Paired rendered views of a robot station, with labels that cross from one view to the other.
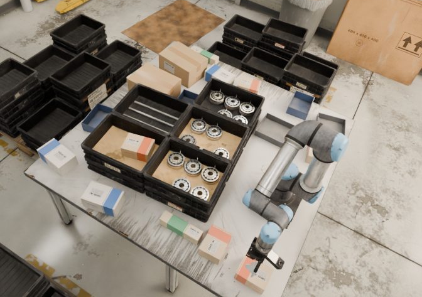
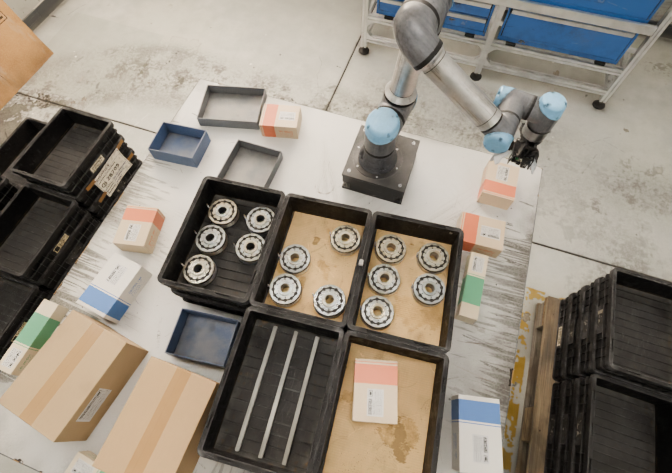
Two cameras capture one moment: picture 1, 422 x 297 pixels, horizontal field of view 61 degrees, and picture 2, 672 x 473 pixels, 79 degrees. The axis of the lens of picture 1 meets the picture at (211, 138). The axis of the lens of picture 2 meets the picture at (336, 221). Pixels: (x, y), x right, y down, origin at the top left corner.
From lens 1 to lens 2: 1.49 m
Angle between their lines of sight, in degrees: 47
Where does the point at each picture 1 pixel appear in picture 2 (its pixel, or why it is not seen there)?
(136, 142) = (372, 394)
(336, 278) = not seen: hidden behind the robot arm
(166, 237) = (488, 307)
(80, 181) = not seen: outside the picture
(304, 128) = (427, 22)
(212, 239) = (481, 235)
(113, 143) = (369, 456)
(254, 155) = not seen: hidden behind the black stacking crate
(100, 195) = (483, 438)
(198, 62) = (88, 329)
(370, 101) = (87, 101)
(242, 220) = (422, 209)
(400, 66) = (17, 50)
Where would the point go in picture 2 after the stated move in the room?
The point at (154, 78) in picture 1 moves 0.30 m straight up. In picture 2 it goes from (154, 424) to (96, 423)
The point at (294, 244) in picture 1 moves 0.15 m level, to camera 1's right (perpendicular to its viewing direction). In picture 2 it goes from (434, 147) to (428, 120)
